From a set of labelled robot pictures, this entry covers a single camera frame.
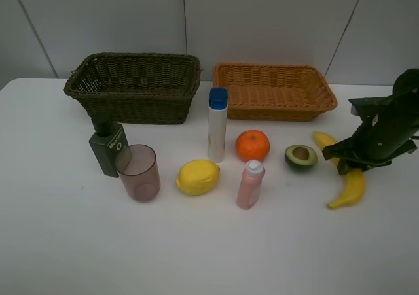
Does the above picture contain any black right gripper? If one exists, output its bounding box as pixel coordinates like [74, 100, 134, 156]
[322, 98, 418, 176]

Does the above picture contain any yellow banana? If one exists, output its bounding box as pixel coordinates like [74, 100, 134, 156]
[313, 131, 365, 210]

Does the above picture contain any halved avocado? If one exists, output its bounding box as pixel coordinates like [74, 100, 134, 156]
[284, 145, 318, 172]

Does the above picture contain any orange tangerine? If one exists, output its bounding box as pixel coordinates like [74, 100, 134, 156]
[235, 130, 270, 162]

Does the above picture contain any pink bottle white cap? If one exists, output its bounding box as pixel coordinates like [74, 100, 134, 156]
[236, 160, 266, 210]

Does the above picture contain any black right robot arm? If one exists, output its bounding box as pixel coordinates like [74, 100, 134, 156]
[322, 69, 418, 175]

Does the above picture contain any orange wicker basket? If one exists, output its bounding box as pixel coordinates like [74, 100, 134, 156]
[213, 63, 338, 122]

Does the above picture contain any white bottle blue cap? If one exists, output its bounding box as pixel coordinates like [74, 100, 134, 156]
[208, 88, 228, 163]

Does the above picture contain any yellow lemon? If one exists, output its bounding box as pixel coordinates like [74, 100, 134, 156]
[175, 159, 221, 196]

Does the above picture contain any translucent pink plastic cup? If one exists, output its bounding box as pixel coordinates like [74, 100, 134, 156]
[115, 144, 160, 202]

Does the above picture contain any dark brown wicker basket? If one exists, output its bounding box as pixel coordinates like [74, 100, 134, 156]
[64, 52, 201, 125]

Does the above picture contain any dark green pump bottle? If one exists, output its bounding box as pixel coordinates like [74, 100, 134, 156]
[89, 112, 128, 178]

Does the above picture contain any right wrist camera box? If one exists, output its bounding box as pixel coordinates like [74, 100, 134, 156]
[349, 97, 379, 119]

